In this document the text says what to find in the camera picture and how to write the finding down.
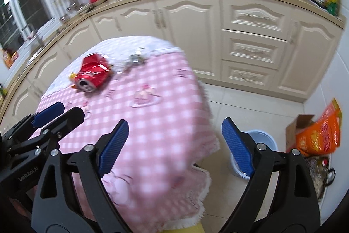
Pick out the crumpled clear plastic wrap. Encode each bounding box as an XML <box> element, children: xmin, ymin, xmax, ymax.
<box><xmin>120</xmin><ymin>47</ymin><xmax>149</xmax><ymax>72</ymax></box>

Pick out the crushed red can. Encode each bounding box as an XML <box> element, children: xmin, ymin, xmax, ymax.
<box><xmin>71</xmin><ymin>53</ymin><xmax>113</xmax><ymax>93</ymax></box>

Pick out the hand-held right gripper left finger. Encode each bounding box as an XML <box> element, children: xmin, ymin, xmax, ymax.
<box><xmin>31</xmin><ymin>118</ymin><xmax>134</xmax><ymax>233</ymax></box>

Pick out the small yellow wrapper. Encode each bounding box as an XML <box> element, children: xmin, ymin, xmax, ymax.
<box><xmin>69</xmin><ymin>72</ymin><xmax>79</xmax><ymax>89</ymax></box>

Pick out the metal sink faucet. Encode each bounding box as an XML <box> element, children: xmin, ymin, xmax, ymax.
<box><xmin>19</xmin><ymin>24</ymin><xmax>44</xmax><ymax>46</ymax></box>

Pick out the cream cabinet drawer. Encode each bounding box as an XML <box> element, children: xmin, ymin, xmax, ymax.
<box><xmin>221</xmin><ymin>0</ymin><xmax>294</xmax><ymax>33</ymax></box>
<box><xmin>221</xmin><ymin>29</ymin><xmax>289</xmax><ymax>63</ymax></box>
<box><xmin>221</xmin><ymin>60</ymin><xmax>281</xmax><ymax>86</ymax></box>

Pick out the colourful packet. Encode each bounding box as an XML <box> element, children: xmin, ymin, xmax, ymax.
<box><xmin>0</xmin><ymin>49</ymin><xmax>20</xmax><ymax>69</ymax></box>

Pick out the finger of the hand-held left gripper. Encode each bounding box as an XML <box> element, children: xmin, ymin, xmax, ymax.
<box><xmin>0</xmin><ymin>101</ymin><xmax>65</xmax><ymax>150</ymax></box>
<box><xmin>8</xmin><ymin>106</ymin><xmax>86</xmax><ymax>161</ymax></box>

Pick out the cream kitchen cabinet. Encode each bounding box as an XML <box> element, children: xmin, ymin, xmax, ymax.
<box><xmin>0</xmin><ymin>0</ymin><xmax>345</xmax><ymax>130</ymax></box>

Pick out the orange rice bag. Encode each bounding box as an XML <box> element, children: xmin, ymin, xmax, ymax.
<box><xmin>296</xmin><ymin>98</ymin><xmax>342</xmax><ymax>156</ymax></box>

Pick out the cream cabinet door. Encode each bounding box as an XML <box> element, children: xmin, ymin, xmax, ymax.
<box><xmin>273</xmin><ymin>16</ymin><xmax>344</xmax><ymax>100</ymax></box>
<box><xmin>91</xmin><ymin>1</ymin><xmax>165</xmax><ymax>43</ymax></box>
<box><xmin>159</xmin><ymin>0</ymin><xmax>223</xmax><ymax>82</ymax></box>

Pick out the light blue plastic bin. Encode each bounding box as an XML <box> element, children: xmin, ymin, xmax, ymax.
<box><xmin>229</xmin><ymin>130</ymin><xmax>278</xmax><ymax>180</ymax></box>

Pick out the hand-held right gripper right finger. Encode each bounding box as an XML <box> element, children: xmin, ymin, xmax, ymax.
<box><xmin>218</xmin><ymin>117</ymin><xmax>321</xmax><ymax>233</ymax></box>

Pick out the brown cardboard box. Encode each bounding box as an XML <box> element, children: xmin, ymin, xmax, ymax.
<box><xmin>285</xmin><ymin>114</ymin><xmax>317</xmax><ymax>153</ymax></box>

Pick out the pink checked tablecloth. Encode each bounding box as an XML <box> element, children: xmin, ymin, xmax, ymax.
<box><xmin>29</xmin><ymin>35</ymin><xmax>221</xmax><ymax>229</ymax></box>

